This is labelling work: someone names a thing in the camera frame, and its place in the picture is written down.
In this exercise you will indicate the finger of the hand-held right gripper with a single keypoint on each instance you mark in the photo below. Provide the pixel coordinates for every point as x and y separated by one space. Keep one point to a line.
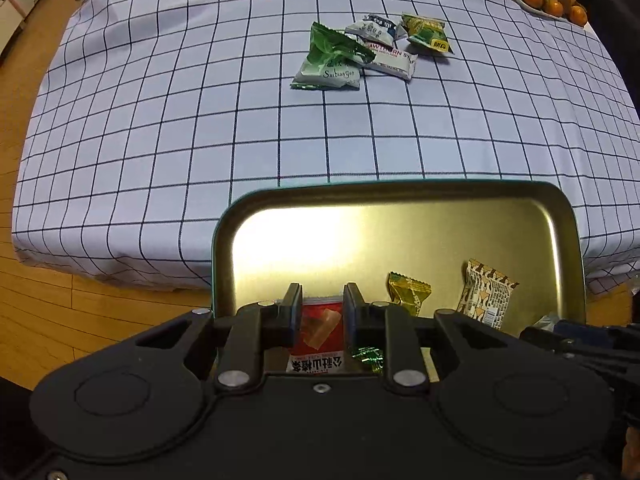
542 339
580 329

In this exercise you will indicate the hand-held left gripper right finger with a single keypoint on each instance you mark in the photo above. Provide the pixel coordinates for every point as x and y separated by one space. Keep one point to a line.
351 312

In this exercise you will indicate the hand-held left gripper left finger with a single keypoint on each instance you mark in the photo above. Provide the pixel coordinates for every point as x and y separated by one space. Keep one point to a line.
294 312

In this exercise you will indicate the grey foil packet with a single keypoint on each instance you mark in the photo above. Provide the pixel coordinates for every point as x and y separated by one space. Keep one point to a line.
545 319

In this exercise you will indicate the red and white packet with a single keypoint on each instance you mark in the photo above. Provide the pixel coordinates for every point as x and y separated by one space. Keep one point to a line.
315 325

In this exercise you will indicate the small gold green candy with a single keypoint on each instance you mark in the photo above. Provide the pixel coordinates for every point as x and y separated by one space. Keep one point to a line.
407 292

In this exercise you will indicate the gold metal tray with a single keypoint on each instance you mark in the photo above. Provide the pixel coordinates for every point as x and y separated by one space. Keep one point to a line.
350 240

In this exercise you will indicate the brown patterned packet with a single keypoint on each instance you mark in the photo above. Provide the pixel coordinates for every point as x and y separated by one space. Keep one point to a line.
482 292

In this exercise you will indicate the white checked tablecloth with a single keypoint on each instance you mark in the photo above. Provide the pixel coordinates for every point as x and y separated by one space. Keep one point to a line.
200 125

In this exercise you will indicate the green and white packet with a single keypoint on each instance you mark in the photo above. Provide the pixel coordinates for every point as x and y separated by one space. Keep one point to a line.
330 60

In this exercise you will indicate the white packet with red print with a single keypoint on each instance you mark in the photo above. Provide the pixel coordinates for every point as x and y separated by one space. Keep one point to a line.
387 60

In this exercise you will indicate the blue and white packet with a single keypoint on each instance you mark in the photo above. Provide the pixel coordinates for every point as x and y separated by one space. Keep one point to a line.
372 27

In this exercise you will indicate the green packet with yellow label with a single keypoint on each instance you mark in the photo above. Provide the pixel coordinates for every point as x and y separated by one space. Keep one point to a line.
427 35

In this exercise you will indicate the white plate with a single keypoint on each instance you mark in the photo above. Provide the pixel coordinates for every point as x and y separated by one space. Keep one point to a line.
522 4

